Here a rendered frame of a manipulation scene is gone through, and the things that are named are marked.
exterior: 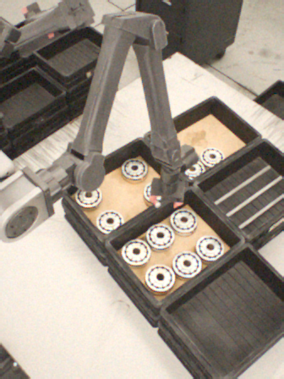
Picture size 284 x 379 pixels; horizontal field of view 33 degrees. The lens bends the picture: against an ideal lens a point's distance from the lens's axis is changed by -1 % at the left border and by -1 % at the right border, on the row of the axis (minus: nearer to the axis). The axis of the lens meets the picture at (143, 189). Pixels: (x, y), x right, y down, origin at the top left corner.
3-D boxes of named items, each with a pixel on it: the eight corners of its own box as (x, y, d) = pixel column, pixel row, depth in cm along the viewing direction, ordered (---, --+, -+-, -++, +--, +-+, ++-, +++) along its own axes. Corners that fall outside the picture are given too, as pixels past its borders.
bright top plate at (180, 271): (182, 282, 166) (182, 282, 166) (166, 260, 171) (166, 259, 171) (206, 269, 169) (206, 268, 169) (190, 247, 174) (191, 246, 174)
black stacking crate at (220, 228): (155, 320, 163) (157, 307, 154) (104, 257, 176) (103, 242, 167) (239, 256, 178) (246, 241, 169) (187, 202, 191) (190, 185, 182)
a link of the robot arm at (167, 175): (157, 164, 143) (172, 175, 141) (173, 151, 146) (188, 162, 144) (155, 178, 148) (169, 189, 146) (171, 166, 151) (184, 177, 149)
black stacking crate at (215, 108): (187, 201, 191) (190, 184, 182) (140, 154, 204) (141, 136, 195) (257, 155, 206) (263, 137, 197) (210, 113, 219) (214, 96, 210)
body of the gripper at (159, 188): (152, 180, 156) (154, 166, 150) (183, 184, 155) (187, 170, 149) (150, 197, 152) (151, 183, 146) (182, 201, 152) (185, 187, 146)
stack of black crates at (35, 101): (19, 168, 281) (8, 129, 253) (-11, 140, 292) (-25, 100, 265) (72, 133, 298) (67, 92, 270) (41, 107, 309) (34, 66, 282)
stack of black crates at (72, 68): (72, 133, 298) (65, 77, 261) (41, 107, 309) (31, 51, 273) (119, 101, 315) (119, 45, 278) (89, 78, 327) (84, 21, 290)
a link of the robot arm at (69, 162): (46, 165, 117) (59, 173, 113) (79, 143, 121) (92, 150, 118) (58, 194, 123) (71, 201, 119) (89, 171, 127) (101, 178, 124)
